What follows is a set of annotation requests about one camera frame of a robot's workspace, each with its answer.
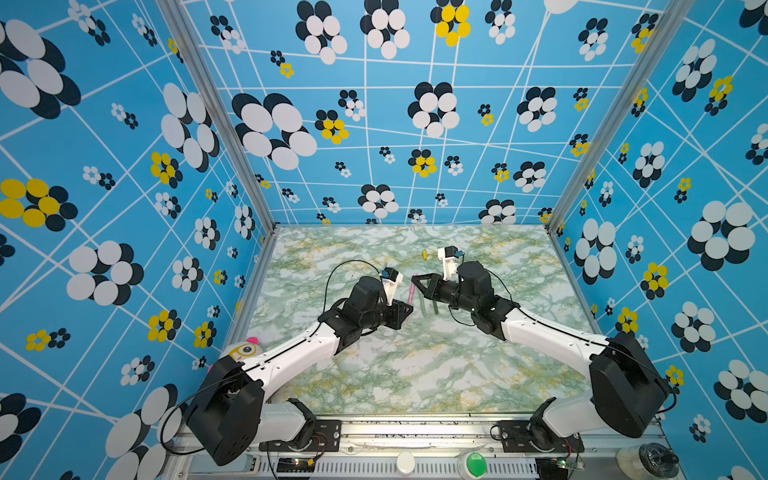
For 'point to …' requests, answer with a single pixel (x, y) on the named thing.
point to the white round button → (405, 462)
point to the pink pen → (412, 291)
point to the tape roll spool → (647, 461)
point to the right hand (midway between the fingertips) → (413, 281)
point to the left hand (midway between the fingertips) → (414, 306)
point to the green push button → (473, 465)
